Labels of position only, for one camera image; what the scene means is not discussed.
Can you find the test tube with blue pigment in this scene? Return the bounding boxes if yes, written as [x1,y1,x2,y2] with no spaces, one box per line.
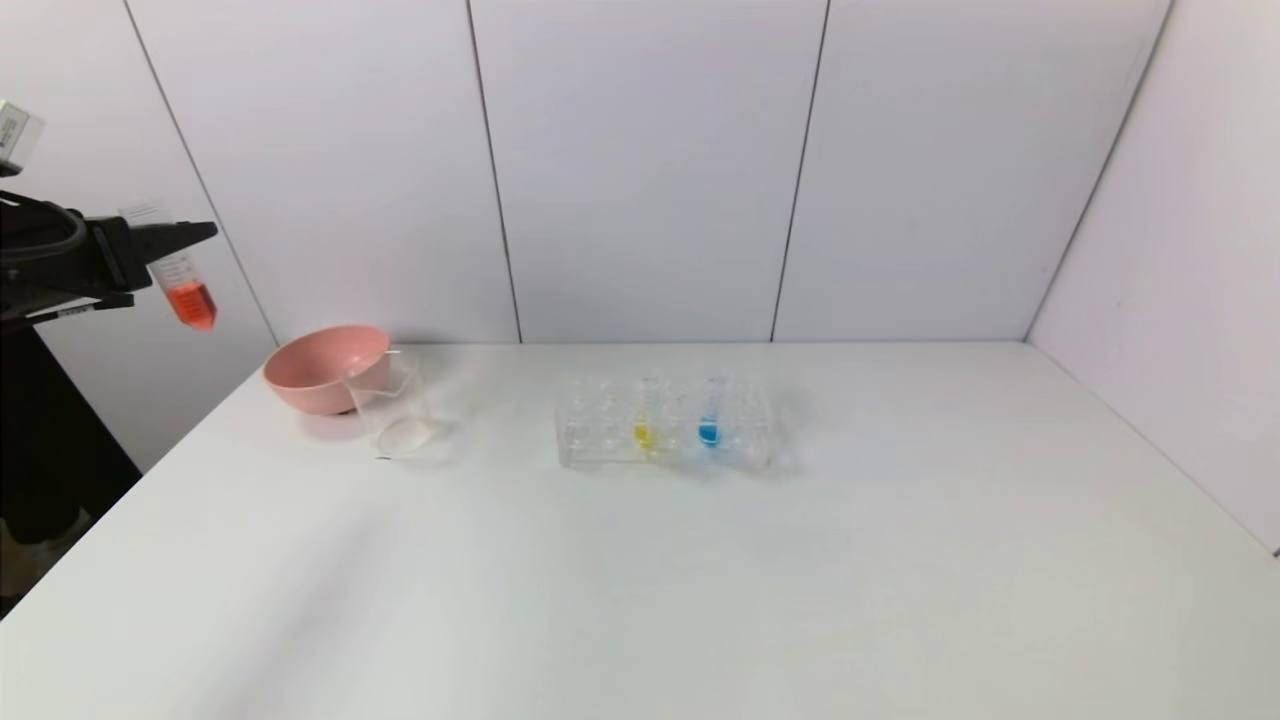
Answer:
[697,372,726,450]

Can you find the test tube with red pigment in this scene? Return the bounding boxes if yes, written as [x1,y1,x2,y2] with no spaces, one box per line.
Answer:
[120,204,219,333]

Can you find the clear acrylic test tube rack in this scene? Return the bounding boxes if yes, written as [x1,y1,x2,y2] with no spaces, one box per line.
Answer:
[556,368,776,471]

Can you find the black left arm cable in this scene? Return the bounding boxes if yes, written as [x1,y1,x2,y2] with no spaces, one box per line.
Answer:
[0,192,89,269]

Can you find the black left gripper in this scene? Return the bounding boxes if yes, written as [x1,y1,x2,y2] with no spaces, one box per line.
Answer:
[29,216,219,298]

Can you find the clear glass beaker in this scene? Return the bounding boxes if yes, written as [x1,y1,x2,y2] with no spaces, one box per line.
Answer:
[345,350,446,462]

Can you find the black background object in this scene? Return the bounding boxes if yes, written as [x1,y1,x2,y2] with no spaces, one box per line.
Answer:
[0,330,143,621]

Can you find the test tube with yellow pigment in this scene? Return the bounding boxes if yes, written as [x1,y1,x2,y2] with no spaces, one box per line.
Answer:
[633,375,662,453]

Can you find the pink plastic bowl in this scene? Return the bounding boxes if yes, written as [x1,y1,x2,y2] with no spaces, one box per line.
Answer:
[263,324,393,417]

